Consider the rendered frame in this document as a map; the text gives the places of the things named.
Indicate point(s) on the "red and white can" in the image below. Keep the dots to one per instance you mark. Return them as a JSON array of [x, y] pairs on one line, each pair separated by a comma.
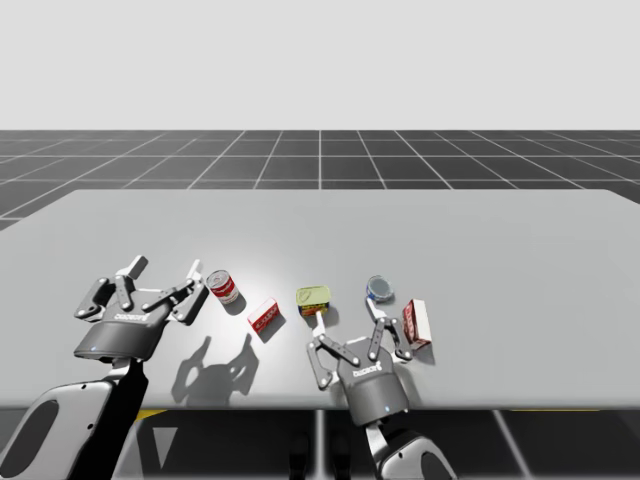
[[223, 287]]

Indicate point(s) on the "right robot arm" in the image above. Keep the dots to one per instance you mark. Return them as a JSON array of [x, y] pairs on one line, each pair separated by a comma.
[[400, 450]]

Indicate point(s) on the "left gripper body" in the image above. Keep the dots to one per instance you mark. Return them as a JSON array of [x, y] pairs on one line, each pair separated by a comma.
[[122, 332]]

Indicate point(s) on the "blue flat can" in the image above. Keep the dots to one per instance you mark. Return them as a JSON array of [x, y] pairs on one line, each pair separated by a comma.
[[380, 289]]

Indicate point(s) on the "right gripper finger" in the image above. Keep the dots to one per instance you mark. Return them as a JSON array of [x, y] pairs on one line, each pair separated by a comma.
[[336, 350], [377, 337]]

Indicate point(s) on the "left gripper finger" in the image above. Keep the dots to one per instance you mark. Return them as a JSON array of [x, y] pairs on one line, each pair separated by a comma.
[[90, 300], [167, 295]]

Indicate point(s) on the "green and blue rectangular can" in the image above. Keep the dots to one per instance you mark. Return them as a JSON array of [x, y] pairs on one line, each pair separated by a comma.
[[312, 297]]

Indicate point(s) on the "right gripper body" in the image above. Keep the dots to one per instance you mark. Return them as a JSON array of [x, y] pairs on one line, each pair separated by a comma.
[[372, 385]]

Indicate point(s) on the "red and white carton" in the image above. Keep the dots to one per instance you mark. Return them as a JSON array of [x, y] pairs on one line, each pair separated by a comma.
[[265, 316]]

